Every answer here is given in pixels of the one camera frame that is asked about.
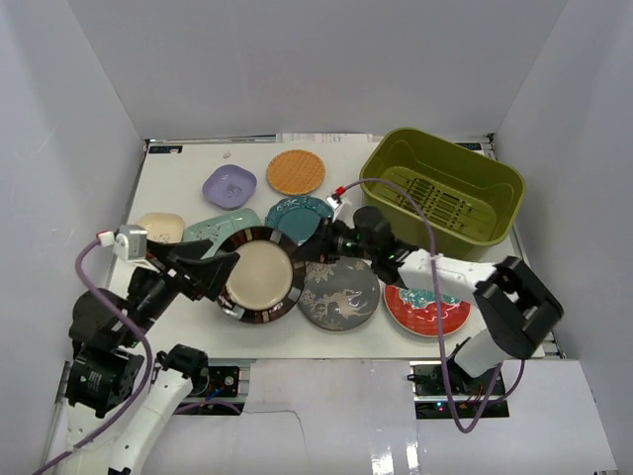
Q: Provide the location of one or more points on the dark striped rim plate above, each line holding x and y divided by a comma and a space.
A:
267, 280

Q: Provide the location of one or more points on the purple square dish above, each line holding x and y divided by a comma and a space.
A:
229, 187

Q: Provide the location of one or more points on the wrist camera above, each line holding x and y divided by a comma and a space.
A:
341, 205
129, 242

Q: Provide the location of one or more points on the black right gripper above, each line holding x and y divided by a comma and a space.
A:
320, 243

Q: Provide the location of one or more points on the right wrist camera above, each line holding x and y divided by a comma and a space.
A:
341, 205

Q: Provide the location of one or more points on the cream panda square dish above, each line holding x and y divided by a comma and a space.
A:
162, 227

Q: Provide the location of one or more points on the white papers at back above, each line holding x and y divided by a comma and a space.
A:
327, 138

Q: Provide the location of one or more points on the grey deer pattern plate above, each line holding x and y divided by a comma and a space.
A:
341, 296

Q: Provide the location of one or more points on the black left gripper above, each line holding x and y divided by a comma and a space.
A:
174, 267

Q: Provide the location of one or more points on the olive green plastic bin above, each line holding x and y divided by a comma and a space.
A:
470, 200

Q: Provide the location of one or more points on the orange woven round plate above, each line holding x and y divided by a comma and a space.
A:
295, 172

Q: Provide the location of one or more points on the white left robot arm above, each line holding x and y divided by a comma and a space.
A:
120, 393

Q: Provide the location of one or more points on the mint green divided tray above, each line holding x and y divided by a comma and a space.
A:
218, 229

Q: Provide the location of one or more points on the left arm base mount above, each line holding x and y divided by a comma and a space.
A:
222, 392

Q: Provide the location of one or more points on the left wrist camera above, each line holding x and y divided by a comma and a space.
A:
129, 242

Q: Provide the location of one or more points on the red and teal plate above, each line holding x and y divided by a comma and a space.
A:
416, 311

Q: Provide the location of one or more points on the teal scalloped plate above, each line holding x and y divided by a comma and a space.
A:
298, 217

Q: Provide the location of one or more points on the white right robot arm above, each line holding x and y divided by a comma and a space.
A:
517, 308

